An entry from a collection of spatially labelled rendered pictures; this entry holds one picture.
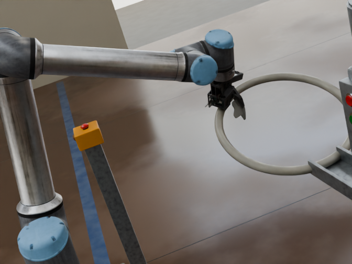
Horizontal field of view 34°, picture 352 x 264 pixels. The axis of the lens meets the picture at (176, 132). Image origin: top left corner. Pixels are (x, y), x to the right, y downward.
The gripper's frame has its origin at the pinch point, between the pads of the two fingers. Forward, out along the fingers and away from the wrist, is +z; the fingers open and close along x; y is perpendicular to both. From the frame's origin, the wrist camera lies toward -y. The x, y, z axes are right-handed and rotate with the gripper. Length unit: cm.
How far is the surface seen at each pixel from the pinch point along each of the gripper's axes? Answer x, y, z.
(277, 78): 11.4, -18.2, -6.7
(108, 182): -62, 14, 62
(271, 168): 29.1, 22.8, -7.5
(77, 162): -208, -79, 219
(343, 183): 53, 24, -15
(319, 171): 43.3, 18.8, -9.5
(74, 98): -329, -193, 287
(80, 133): -73, 12, 35
